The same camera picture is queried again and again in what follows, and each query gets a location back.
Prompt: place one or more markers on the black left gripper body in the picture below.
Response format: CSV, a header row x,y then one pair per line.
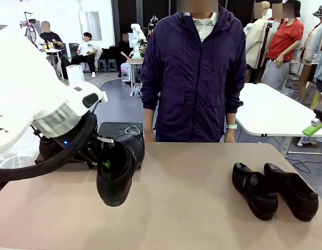
x,y
89,153

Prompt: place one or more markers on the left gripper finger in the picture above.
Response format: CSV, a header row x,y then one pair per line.
x,y
106,164
106,143

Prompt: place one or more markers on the black leather shoe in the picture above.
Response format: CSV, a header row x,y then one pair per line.
x,y
116,187
262,205
46,148
301,205

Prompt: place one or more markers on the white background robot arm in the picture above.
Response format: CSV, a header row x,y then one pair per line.
x,y
136,28

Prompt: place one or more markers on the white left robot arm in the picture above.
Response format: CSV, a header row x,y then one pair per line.
x,y
25,78

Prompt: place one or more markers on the person's right forearm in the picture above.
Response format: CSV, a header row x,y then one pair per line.
x,y
149,118

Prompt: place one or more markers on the person's left forearm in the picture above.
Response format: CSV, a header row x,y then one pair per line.
x,y
232,118

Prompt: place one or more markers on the black stand pole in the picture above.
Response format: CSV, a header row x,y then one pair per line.
x,y
265,41

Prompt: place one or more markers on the person's right hand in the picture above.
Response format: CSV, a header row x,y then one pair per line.
x,y
150,136

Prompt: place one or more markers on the person's left hand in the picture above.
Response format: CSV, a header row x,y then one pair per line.
x,y
230,136

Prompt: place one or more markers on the white side table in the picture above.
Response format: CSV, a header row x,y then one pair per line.
x,y
267,109

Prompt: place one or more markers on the computer case with lights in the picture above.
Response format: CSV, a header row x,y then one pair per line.
x,y
125,73

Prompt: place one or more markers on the white plastic sheet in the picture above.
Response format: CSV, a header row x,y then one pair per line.
x,y
15,160

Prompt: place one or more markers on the mannequin with bucket hat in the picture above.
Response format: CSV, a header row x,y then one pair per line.
x,y
317,39

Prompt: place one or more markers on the white air purifier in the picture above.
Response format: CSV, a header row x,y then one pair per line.
x,y
75,73

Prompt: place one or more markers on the grey stool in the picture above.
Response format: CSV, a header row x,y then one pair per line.
x,y
112,63
102,63

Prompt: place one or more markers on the white wristwatch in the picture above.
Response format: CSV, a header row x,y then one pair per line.
x,y
232,126

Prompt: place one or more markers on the mannequin in red shirt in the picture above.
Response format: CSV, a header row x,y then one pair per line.
x,y
286,39

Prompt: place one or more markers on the small wooden work table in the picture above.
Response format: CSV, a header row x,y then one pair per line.
x,y
133,60

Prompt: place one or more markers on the black bag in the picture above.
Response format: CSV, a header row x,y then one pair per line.
x,y
109,53

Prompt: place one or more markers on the seated person black clothes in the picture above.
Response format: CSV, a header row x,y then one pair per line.
x,y
123,48

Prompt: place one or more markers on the seated person white t-shirt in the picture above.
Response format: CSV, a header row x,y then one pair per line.
x,y
86,47

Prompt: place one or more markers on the mannequin in beige jacket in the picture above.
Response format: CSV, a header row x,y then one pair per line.
x,y
254,34

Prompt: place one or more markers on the person in purple jacket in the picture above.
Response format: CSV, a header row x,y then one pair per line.
x,y
192,78

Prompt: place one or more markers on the seated person black t-shirt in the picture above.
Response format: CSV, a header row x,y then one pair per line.
x,y
50,37

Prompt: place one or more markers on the black hanging device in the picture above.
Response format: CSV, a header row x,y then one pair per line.
x,y
153,22

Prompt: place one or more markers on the white wall panel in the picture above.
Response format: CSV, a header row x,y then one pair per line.
x,y
90,26

